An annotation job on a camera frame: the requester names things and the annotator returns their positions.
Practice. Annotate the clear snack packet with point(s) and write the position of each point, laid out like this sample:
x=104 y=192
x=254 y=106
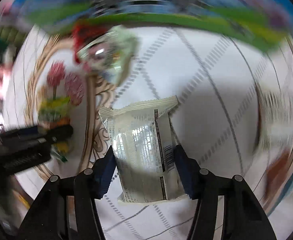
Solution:
x=111 y=52

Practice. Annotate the red snack packet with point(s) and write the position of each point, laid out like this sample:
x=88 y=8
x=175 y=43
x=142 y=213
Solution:
x=84 y=33

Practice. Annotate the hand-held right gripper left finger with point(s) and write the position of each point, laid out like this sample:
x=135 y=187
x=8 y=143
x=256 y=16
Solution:
x=107 y=171

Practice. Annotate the colourful candy bag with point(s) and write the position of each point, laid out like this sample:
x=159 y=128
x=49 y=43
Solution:
x=54 y=108

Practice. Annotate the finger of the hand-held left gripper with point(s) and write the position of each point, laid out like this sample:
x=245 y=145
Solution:
x=60 y=133
x=32 y=130

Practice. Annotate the white quilted bed cover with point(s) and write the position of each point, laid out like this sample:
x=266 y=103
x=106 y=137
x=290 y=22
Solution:
x=211 y=105

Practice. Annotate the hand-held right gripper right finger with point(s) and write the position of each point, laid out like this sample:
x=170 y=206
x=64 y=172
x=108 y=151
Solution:
x=184 y=171

